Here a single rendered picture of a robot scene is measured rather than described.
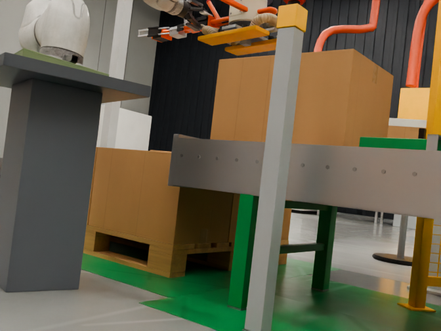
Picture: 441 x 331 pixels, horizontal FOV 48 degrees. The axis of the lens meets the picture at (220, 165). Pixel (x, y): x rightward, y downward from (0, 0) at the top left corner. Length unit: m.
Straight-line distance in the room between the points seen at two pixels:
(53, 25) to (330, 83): 1.00
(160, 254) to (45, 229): 0.62
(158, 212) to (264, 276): 0.87
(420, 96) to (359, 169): 7.97
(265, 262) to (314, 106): 0.62
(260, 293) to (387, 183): 0.50
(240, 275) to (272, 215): 0.37
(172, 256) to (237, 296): 0.50
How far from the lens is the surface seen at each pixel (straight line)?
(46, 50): 1.91
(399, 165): 1.54
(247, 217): 1.77
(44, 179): 1.80
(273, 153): 1.52
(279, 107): 1.53
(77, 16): 1.94
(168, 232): 2.22
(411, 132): 3.72
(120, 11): 6.01
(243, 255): 1.78
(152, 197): 2.29
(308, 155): 1.66
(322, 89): 1.84
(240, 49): 2.46
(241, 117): 2.00
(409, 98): 9.55
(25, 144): 1.77
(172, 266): 2.22
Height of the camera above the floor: 0.44
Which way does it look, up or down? 2 degrees up
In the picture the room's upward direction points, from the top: 7 degrees clockwise
